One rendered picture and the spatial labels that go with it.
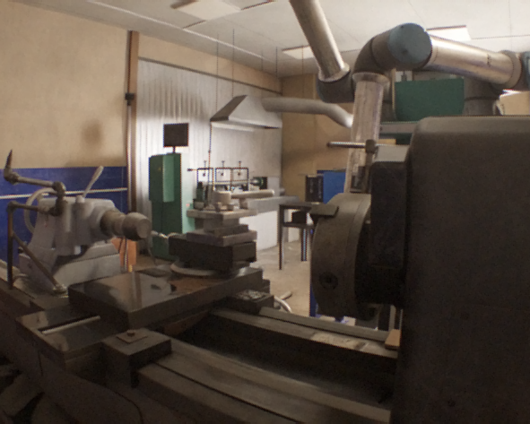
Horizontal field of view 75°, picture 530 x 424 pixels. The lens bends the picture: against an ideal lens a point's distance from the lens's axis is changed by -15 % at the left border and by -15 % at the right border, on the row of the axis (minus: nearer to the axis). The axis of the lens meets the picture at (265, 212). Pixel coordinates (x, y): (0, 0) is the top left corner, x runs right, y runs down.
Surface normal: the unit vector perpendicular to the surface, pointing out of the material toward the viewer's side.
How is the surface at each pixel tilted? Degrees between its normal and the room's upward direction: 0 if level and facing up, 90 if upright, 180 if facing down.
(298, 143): 90
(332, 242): 69
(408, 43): 90
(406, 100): 90
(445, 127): 45
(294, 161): 90
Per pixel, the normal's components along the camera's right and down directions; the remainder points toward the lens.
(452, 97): -0.54, 0.09
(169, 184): 0.82, 0.06
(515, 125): -0.40, -0.65
